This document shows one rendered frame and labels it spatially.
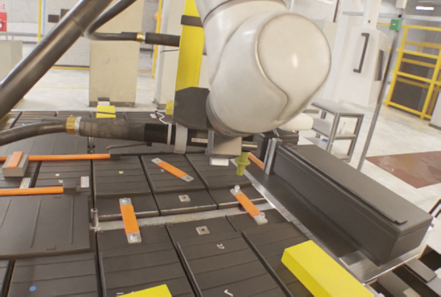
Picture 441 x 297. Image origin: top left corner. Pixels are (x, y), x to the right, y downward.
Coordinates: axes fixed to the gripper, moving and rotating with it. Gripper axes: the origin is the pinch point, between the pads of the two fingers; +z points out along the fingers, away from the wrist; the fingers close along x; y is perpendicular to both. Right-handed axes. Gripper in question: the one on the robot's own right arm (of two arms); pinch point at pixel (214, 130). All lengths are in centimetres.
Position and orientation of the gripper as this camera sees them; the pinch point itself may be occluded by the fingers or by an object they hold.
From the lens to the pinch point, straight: 59.3
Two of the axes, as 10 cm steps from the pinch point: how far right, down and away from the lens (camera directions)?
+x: 0.5, -9.8, 1.9
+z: -2.0, 1.7, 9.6
